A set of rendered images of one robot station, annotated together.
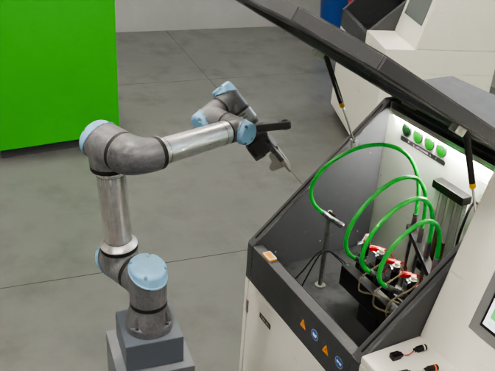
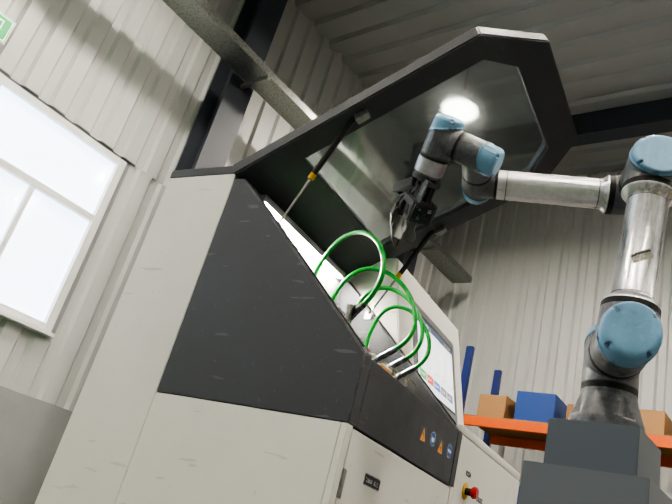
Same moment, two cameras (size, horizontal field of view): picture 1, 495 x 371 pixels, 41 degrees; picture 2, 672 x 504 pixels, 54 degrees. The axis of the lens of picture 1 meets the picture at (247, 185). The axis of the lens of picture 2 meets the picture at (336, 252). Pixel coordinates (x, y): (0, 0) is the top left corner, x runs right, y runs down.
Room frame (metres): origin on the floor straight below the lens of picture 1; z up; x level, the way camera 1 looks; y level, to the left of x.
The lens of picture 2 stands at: (2.82, 1.22, 0.54)
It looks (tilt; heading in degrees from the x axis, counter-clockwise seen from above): 23 degrees up; 244
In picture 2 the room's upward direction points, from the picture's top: 16 degrees clockwise
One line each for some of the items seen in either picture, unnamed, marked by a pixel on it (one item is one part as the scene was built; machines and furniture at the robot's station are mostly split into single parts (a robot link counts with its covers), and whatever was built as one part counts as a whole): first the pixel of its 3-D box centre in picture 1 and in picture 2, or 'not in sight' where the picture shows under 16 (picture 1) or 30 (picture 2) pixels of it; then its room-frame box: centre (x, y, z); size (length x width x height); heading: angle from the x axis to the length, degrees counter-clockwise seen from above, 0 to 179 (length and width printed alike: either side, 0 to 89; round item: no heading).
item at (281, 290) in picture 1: (300, 311); (407, 428); (1.78, -0.21, 0.87); 0.62 x 0.04 x 0.16; 29
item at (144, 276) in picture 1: (146, 280); (612, 358); (1.64, 0.29, 1.07); 0.13 x 0.12 x 0.14; 48
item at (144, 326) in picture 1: (148, 311); (607, 410); (1.63, 0.28, 0.95); 0.15 x 0.15 x 0.10
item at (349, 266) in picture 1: (379, 306); not in sight; (1.79, -0.47, 0.91); 0.34 x 0.10 x 0.15; 29
